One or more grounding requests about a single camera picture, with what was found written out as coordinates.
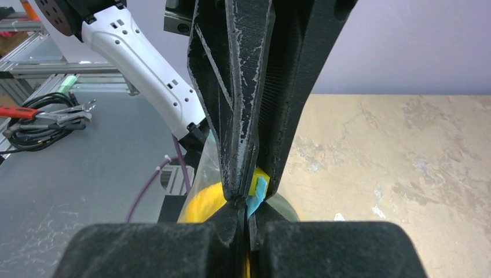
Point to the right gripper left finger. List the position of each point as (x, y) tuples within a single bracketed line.
[(214, 248)]

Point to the red handled pliers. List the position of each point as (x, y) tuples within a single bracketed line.
[(60, 116)]

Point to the yellow banana bunch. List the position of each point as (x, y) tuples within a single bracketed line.
[(203, 204)]

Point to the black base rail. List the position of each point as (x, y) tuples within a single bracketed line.
[(171, 208)]

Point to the green avocado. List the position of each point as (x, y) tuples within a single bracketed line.
[(283, 207)]

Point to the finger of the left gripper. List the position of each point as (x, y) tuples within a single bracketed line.
[(303, 36), (227, 58)]

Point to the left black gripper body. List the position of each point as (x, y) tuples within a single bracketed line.
[(178, 15)]

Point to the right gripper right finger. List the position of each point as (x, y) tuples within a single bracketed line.
[(281, 248)]

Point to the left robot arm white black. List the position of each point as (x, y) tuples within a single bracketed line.
[(108, 28)]

